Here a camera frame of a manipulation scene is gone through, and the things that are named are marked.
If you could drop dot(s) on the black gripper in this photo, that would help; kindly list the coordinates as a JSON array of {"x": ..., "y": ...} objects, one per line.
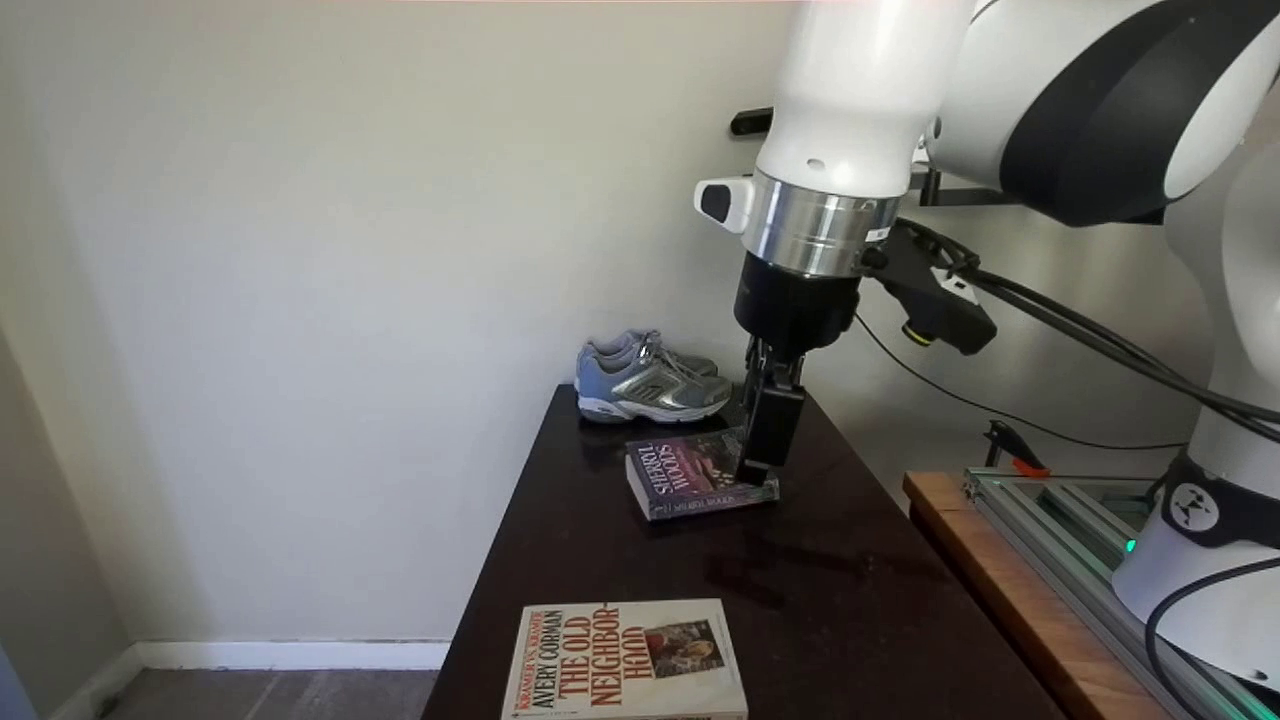
[{"x": 792, "y": 306}]

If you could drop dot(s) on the thick paperback book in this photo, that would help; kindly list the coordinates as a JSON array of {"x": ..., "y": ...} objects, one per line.
[{"x": 673, "y": 473}]

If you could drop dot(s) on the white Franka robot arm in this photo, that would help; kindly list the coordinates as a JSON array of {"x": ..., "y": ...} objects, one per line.
[{"x": 867, "y": 81}]

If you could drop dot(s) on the Old Neighborhood hardcover book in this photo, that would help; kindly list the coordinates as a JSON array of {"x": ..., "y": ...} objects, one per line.
[{"x": 626, "y": 662}]

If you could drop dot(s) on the blue grey sneaker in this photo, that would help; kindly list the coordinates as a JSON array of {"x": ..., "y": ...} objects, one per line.
[{"x": 645, "y": 384}]

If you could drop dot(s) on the red black clamp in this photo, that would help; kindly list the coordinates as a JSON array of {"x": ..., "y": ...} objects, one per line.
[{"x": 1014, "y": 447}]

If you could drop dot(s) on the wooden board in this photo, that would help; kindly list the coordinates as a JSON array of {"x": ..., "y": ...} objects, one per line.
[{"x": 1014, "y": 586}]

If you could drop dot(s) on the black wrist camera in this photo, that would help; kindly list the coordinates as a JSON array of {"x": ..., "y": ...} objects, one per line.
[{"x": 932, "y": 292}]

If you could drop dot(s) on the black stereo camera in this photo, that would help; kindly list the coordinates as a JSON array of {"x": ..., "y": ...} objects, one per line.
[{"x": 748, "y": 121}]

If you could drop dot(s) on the aluminium rail frame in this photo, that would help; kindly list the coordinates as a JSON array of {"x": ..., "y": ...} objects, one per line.
[{"x": 1065, "y": 533}]

